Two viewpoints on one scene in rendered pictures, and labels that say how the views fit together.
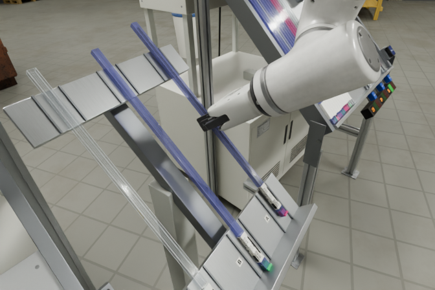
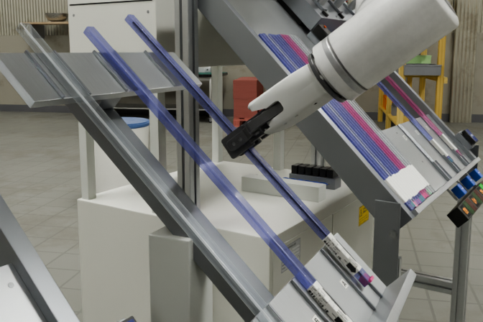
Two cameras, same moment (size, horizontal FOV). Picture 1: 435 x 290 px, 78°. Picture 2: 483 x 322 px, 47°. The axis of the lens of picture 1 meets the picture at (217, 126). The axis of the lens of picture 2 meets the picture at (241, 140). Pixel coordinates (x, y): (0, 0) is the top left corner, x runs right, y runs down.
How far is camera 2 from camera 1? 0.37 m
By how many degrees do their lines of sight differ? 26
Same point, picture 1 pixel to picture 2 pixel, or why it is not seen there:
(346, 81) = (425, 21)
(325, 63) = (400, 3)
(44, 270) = (21, 292)
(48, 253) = (30, 264)
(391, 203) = not seen: outside the picture
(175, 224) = (190, 309)
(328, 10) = not seen: outside the picture
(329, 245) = not seen: outside the picture
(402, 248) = not seen: outside the picture
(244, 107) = (305, 83)
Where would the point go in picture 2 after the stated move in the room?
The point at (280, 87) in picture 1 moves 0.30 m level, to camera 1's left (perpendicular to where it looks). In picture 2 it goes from (351, 45) to (85, 45)
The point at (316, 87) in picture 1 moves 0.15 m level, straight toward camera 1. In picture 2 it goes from (394, 35) to (404, 31)
